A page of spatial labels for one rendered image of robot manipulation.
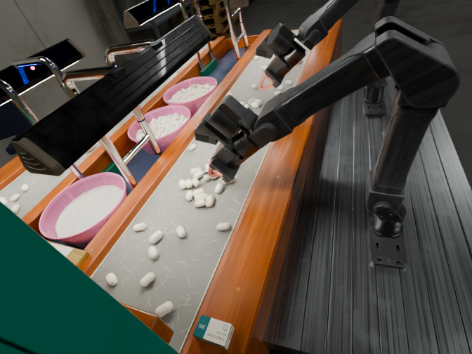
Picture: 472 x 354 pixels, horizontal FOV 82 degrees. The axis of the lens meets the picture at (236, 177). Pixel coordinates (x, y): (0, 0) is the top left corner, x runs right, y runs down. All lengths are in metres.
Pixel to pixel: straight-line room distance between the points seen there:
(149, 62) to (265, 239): 0.48
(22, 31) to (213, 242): 3.22
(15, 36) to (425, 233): 3.50
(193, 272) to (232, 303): 0.13
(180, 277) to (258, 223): 0.21
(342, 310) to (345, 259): 0.11
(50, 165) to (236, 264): 0.38
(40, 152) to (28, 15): 3.23
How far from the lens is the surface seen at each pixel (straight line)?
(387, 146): 0.55
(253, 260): 0.59
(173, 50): 0.77
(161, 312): 0.61
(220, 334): 0.52
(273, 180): 0.73
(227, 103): 0.55
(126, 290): 0.70
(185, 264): 0.66
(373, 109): 1.15
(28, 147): 0.52
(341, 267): 0.68
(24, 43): 3.60
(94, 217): 0.93
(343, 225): 0.74
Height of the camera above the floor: 1.26
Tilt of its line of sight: 41 degrees down
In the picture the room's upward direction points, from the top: 17 degrees counter-clockwise
